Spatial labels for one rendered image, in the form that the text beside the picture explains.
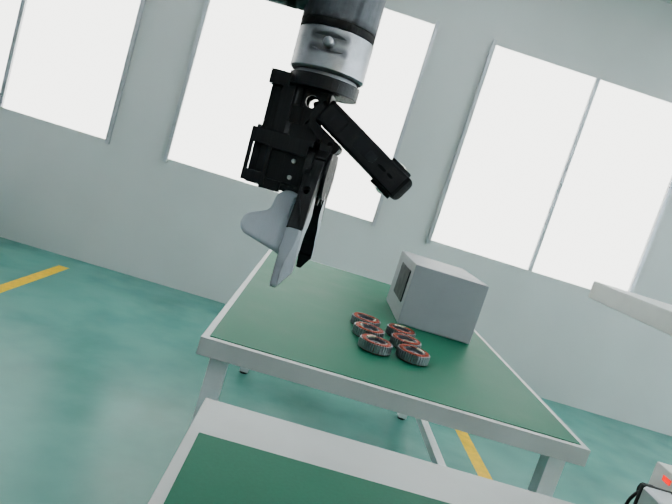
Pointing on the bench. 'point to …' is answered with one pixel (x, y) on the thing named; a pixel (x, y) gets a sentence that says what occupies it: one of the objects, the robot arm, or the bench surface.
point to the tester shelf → (652, 495)
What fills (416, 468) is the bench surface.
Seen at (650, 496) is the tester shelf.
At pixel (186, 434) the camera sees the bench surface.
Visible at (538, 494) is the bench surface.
